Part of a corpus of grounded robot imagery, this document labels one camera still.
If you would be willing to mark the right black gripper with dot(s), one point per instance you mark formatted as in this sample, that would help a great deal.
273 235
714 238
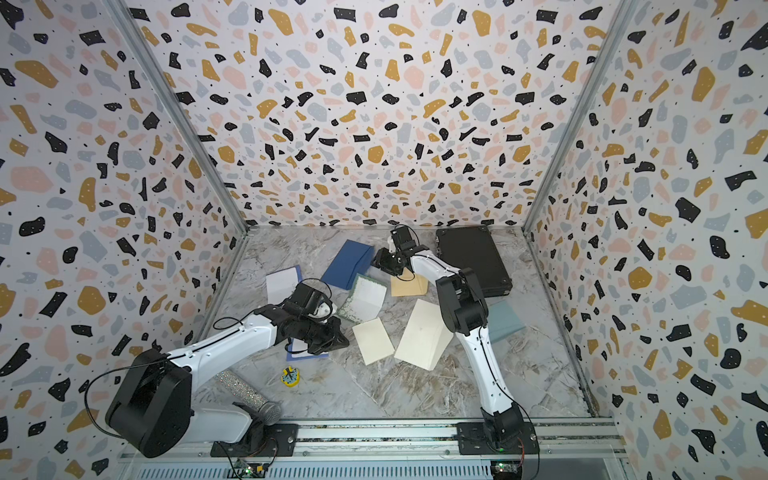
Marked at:
379 261

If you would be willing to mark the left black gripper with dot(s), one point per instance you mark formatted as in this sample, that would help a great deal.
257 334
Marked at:
332 341

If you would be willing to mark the white letter paper blue border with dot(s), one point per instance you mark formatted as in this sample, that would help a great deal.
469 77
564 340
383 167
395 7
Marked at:
297 350

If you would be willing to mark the yellow envelope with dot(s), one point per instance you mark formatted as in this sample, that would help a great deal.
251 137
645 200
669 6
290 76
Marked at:
408 284

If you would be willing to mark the dark blue envelope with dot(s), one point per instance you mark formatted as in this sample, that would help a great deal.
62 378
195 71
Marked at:
352 259

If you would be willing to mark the white letter paper green border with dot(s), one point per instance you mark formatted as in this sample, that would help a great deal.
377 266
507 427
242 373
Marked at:
364 301

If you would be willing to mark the cream envelope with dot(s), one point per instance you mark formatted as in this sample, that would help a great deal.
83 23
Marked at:
425 337

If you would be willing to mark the light teal envelope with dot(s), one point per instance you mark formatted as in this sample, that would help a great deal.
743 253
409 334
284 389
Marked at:
503 321

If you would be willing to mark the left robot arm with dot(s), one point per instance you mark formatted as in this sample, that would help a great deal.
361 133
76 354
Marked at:
153 411

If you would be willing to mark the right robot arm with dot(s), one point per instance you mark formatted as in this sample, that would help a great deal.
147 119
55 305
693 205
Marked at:
464 312

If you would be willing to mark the small yellow round sticker toy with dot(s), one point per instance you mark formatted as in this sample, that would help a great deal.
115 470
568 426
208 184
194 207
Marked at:
290 376

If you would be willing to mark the black briefcase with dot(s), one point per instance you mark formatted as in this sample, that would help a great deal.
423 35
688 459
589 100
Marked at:
474 248

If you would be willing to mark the glittery silver tube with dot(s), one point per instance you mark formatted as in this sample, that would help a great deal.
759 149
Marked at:
268 412

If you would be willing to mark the small circuit board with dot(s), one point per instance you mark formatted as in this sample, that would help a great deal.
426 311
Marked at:
250 470

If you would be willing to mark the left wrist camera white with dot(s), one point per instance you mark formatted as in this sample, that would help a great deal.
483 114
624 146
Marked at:
324 311

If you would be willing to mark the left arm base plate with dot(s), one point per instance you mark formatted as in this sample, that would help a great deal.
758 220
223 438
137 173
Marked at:
276 440

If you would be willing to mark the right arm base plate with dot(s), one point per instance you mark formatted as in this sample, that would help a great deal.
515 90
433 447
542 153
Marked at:
473 440

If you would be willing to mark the aluminium front rail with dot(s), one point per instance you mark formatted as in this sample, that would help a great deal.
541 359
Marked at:
570 448

